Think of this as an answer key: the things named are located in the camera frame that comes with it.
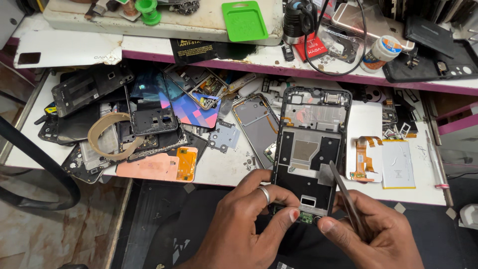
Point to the person's right hand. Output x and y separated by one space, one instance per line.
384 239

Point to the person's left hand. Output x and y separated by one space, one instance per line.
231 231

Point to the grey metal tweezers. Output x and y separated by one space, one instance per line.
345 194

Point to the white battery yellow edge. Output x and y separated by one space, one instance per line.
397 164

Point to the small green circuit board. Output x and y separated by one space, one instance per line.
306 218

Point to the person's black trousers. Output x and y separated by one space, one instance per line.
306 248

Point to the white plastic object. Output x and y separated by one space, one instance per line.
469 216

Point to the silver screwdriver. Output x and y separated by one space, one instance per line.
435 160

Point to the grey metal shield plate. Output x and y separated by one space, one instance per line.
224 136

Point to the pink display panel orange flex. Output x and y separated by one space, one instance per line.
149 168

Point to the white panel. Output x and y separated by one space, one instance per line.
364 119

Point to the colourful geometric phone back cover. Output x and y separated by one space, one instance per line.
194 114

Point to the heap of small phone parts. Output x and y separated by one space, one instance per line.
397 115

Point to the beige tape roll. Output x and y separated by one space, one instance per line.
95 130

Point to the black phone case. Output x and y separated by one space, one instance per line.
429 71

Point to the black antistatic bag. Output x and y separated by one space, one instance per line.
201 50

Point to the white paste jar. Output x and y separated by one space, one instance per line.
381 52

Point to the small black connector part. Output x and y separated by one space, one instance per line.
288 52

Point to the black glossy phone screen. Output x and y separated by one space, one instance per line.
76 125

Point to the clear bag with phone part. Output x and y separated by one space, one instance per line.
341 46

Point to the red small box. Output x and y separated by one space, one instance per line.
312 50

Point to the black phone housing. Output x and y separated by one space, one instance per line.
89 89

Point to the black curved chair armrest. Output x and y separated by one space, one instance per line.
41 160

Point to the black flat phone panel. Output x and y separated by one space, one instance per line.
429 35

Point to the dirty white plastic board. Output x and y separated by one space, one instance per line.
186 26

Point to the green plastic tray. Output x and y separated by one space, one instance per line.
244 21

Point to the gold phone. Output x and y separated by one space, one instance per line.
377 24

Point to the black cylindrical lamp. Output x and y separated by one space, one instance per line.
297 20

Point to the heap of stacked phones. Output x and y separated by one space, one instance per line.
440 11

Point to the green solder spool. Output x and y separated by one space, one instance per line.
148 11

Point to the white phone back cover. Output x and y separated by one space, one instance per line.
71 48

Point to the grey phone frame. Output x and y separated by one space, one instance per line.
257 123

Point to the black frame with camera holes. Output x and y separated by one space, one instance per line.
149 112

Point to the silver edged phone frame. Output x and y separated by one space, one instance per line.
194 84

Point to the black phone frame clear panel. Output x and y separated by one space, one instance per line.
87 160

